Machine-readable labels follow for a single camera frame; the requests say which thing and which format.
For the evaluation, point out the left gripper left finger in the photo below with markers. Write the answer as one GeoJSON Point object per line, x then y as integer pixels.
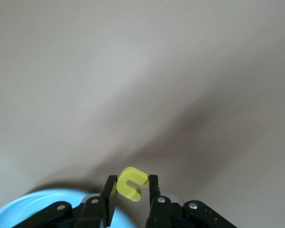
{"type": "Point", "coordinates": [95, 213]}

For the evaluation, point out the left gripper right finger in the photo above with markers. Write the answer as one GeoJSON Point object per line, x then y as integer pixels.
{"type": "Point", "coordinates": [161, 213]}

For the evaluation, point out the yellow foam letter c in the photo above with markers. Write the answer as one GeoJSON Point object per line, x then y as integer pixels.
{"type": "Point", "coordinates": [130, 174]}

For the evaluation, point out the blue plate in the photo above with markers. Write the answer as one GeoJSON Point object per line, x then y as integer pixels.
{"type": "Point", "coordinates": [12, 211]}

